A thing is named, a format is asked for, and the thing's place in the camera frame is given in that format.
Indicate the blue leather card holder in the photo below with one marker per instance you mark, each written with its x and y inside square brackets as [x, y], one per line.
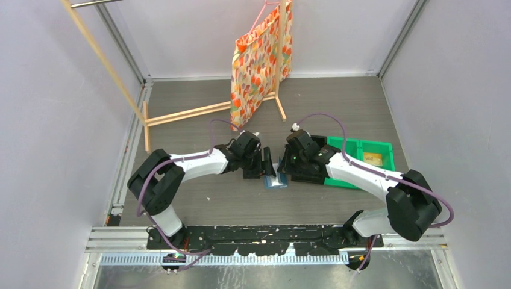
[280, 181]

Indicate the pink clothes hanger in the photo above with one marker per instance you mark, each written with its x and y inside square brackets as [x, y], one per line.
[266, 9]

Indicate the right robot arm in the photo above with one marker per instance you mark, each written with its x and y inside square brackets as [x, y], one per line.
[410, 209]

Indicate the green plastic bin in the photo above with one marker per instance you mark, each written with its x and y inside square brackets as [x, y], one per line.
[355, 148]

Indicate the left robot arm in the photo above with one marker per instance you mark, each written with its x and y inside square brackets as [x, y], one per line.
[156, 182]

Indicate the floral orange fabric bag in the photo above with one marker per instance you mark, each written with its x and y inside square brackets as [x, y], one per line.
[260, 60]

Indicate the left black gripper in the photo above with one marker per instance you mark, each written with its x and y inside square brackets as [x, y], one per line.
[256, 173]

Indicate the gold card in bin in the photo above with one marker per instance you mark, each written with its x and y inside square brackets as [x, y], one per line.
[373, 159]

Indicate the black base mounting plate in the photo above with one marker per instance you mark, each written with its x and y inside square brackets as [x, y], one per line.
[261, 240]

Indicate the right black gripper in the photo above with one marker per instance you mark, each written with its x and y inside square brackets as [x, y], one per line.
[299, 170]

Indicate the wooden clothes rack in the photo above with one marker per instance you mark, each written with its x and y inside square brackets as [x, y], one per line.
[141, 111]

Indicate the black plastic bin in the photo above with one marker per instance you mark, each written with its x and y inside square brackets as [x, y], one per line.
[319, 141]

